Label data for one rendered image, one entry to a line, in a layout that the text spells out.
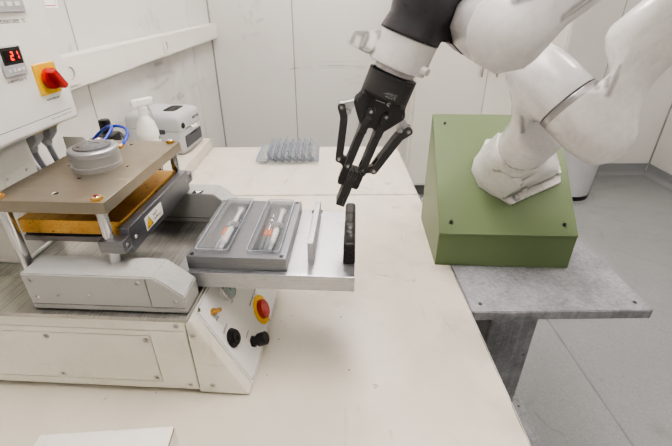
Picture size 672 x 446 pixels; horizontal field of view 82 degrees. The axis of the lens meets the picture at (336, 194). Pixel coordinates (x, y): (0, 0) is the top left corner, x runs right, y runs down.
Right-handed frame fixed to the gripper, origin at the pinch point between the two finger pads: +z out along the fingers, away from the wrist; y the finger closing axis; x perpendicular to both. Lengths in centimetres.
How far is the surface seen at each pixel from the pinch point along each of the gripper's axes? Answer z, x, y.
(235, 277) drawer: 17.3, -10.7, -13.0
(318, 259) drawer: 12.1, -6.4, -0.7
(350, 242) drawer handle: 6.5, -7.0, 3.1
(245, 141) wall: 102, 243, -52
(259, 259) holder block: 13.1, -9.7, -10.2
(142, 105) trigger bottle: 32, 79, -68
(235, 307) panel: 28.5, -6.0, -11.6
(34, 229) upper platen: 21, -9, -46
